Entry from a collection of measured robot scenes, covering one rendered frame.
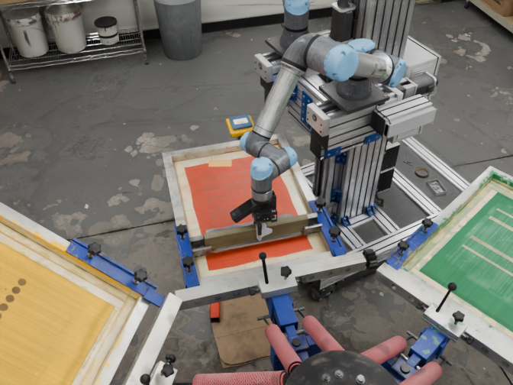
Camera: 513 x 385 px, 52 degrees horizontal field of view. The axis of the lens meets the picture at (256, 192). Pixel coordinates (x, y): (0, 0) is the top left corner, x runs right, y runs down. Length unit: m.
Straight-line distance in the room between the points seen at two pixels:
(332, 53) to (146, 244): 2.02
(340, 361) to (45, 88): 4.15
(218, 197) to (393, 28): 1.08
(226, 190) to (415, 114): 0.90
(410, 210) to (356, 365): 2.06
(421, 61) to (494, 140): 1.86
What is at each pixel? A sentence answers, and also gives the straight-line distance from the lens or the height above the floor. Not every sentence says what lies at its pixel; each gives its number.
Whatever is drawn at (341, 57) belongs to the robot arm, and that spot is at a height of 1.66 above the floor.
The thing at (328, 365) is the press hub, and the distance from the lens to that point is 1.37.
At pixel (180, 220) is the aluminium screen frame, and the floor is 0.99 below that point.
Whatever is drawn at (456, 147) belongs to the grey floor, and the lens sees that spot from 4.27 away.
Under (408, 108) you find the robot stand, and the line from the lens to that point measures 2.44.
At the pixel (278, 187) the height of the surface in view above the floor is 0.95.
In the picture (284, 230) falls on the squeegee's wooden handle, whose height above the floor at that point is 1.02.
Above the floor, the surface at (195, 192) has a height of 0.96.
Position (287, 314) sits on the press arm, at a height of 1.04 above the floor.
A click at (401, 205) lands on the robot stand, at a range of 3.36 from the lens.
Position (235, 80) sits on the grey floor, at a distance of 4.80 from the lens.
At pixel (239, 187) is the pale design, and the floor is 0.96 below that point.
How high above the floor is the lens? 2.51
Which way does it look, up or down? 44 degrees down
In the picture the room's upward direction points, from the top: 1 degrees counter-clockwise
